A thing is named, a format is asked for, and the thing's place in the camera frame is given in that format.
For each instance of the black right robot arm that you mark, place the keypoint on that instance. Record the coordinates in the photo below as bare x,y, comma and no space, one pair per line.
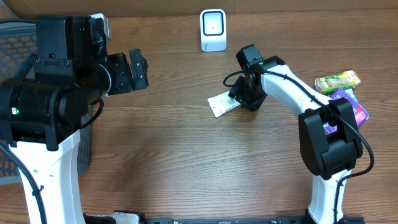
329,140

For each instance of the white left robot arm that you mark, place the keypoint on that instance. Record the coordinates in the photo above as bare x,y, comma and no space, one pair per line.
43,105

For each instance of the teal snack packet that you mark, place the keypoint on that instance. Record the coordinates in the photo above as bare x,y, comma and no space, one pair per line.
350,92

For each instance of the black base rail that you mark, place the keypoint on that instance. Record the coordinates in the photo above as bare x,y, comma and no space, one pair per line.
217,221

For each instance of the grey plastic mesh basket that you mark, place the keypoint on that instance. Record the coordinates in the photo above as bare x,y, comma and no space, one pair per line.
18,41

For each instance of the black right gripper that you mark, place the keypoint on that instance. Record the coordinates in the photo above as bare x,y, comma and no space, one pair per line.
238,92

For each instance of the white barcode scanner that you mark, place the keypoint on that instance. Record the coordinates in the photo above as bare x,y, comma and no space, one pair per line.
213,32

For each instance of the green tea carton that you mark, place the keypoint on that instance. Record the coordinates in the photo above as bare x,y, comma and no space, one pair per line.
327,85

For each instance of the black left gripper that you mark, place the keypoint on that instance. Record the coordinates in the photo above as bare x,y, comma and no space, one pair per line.
126,82

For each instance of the purple snack packet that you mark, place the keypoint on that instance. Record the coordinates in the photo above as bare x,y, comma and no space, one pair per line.
360,113

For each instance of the white cream tube gold cap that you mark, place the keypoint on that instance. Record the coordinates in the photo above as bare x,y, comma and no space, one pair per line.
222,103

